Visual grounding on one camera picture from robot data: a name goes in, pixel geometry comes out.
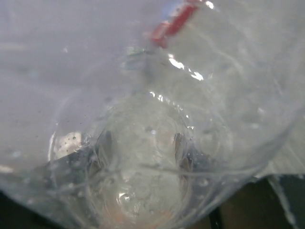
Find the crushed clear plastic bottle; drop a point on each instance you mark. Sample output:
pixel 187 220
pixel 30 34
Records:
pixel 135 58

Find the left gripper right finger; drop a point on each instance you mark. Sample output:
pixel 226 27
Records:
pixel 273 199

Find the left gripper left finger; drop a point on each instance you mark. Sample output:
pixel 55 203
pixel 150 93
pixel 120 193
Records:
pixel 54 195

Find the red rectangular box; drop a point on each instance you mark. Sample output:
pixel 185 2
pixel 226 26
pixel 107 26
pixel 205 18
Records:
pixel 176 17

